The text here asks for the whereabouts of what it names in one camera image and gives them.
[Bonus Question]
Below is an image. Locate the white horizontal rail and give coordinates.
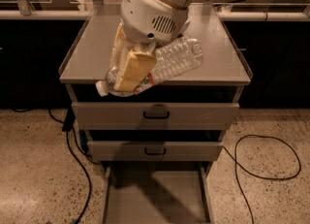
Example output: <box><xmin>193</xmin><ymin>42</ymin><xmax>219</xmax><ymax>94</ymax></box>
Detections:
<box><xmin>0</xmin><ymin>11</ymin><xmax>310</xmax><ymax>22</ymax></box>

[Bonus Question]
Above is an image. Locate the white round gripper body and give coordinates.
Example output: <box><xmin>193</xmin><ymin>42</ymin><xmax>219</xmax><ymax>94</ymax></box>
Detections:
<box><xmin>121</xmin><ymin>0</ymin><xmax>189</xmax><ymax>46</ymax></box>

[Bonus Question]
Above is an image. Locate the top grey drawer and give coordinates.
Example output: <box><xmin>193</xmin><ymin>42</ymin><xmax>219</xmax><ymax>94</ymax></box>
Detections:
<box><xmin>72</xmin><ymin>102</ymin><xmax>239</xmax><ymax>130</ymax></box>

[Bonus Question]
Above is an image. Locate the black cable right floor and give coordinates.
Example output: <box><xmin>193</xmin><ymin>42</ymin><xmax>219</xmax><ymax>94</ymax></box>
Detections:
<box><xmin>222</xmin><ymin>133</ymin><xmax>302</xmax><ymax>224</ymax></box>

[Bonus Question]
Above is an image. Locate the black cable left floor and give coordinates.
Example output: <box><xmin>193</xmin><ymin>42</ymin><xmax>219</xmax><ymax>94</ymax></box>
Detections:
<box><xmin>9</xmin><ymin>108</ymin><xmax>98</xmax><ymax>224</ymax></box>

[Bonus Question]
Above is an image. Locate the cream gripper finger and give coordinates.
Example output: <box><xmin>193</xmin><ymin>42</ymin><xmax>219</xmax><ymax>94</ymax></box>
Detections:
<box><xmin>109</xmin><ymin>23</ymin><xmax>135</xmax><ymax>71</ymax></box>
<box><xmin>114</xmin><ymin>50</ymin><xmax>157</xmax><ymax>91</ymax></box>

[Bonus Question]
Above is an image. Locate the black power adapter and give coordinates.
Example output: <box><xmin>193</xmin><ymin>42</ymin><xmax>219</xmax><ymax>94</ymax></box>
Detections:
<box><xmin>62</xmin><ymin>108</ymin><xmax>76</xmax><ymax>132</ymax></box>

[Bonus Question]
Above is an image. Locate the grey drawer cabinet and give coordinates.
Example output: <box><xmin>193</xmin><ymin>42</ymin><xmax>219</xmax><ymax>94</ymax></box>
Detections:
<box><xmin>60</xmin><ymin>4</ymin><xmax>252</xmax><ymax>224</ymax></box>

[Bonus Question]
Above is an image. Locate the clear plastic water bottle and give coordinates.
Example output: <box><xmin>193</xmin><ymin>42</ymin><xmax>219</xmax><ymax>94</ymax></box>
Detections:
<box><xmin>96</xmin><ymin>37</ymin><xmax>203</xmax><ymax>97</ymax></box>

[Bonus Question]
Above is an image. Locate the middle grey drawer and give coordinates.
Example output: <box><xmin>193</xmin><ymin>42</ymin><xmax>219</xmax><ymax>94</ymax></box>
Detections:
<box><xmin>88</xmin><ymin>141</ymin><xmax>223</xmax><ymax>161</ymax></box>

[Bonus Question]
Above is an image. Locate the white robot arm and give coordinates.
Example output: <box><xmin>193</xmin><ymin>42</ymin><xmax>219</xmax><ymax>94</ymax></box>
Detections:
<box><xmin>96</xmin><ymin>0</ymin><xmax>203</xmax><ymax>97</ymax></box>

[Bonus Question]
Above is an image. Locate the black cable floor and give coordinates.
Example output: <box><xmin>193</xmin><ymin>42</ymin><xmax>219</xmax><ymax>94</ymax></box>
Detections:
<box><xmin>222</xmin><ymin>133</ymin><xmax>302</xmax><ymax>224</ymax></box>
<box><xmin>9</xmin><ymin>108</ymin><xmax>98</xmax><ymax>224</ymax></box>

